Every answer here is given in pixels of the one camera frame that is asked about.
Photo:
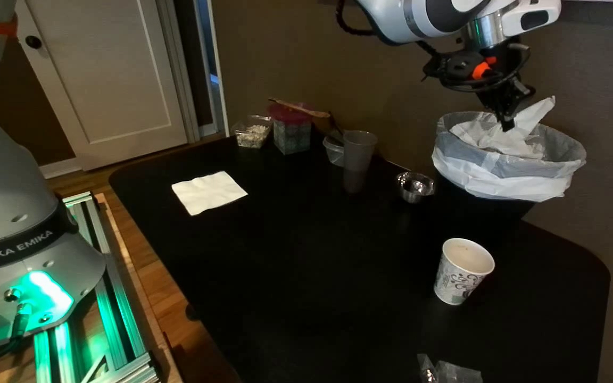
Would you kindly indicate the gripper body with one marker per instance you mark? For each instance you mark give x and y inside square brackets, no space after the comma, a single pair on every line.
[498,80]

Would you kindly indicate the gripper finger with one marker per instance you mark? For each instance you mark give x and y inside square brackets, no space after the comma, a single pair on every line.
[499,109]
[520,98]

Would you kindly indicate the white tissue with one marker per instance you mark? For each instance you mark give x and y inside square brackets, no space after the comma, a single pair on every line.
[498,139]

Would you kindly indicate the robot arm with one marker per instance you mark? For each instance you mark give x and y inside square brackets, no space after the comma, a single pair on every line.
[3,175]

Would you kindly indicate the white bin liner bag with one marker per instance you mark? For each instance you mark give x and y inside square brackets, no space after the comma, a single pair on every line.
[503,178]

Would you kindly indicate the black bin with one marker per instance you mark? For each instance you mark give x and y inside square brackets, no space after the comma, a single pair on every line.
[477,210]

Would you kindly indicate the small metal bowl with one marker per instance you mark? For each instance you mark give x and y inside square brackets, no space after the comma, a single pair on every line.
[415,187]

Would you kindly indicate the grey plastic cup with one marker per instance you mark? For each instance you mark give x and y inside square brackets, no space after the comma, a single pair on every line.
[358,159]

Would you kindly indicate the clear plastic cup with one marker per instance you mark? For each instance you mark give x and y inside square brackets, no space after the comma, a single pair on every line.
[334,151]

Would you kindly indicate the patterned paper cup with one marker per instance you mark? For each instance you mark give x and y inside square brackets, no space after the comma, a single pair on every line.
[458,279]

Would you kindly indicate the wooden stick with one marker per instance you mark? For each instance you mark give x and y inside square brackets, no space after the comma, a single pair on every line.
[301,108]

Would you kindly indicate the patterned box with red lid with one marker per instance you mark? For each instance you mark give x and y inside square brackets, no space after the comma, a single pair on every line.
[290,133]

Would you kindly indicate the clear plastic food container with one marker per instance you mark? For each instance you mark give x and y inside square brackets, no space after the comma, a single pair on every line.
[252,134]

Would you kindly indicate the clear plastic wrapper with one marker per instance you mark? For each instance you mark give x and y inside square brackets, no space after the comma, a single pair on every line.
[453,372]

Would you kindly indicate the flat white napkin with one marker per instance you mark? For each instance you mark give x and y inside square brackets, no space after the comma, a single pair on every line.
[208,192]

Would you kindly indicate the white door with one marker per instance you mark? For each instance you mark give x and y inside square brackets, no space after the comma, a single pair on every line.
[109,80]

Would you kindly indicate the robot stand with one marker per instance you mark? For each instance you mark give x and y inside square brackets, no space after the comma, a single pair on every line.
[120,324]

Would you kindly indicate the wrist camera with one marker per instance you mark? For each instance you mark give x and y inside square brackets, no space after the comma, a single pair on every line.
[453,66]

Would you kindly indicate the white door frame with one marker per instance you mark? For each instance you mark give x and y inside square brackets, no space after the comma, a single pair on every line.
[189,69]

